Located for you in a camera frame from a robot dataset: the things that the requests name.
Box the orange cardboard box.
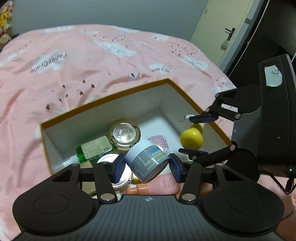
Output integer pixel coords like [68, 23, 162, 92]
[40, 78, 233, 200]

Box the pink lotion bottle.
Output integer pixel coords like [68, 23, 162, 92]
[126, 173, 181, 195]

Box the pink foil sachet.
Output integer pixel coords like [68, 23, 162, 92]
[148, 135, 171, 155]

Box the pink bed duvet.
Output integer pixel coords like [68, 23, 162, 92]
[0, 22, 296, 241]

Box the green liquid bottle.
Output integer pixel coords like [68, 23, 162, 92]
[76, 136, 113, 163]

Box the black door handle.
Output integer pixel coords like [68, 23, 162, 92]
[220, 28, 236, 50]

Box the plush toy column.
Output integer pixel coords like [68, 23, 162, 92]
[0, 1, 15, 51]

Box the cream room door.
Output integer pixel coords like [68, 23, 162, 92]
[191, 0, 264, 72]

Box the brown glass jar gold lid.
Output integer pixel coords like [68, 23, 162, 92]
[107, 120, 141, 154]

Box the yellow lemon toy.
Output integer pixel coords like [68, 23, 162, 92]
[180, 123, 204, 150]

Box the white round jar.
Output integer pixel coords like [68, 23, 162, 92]
[97, 153, 132, 190]

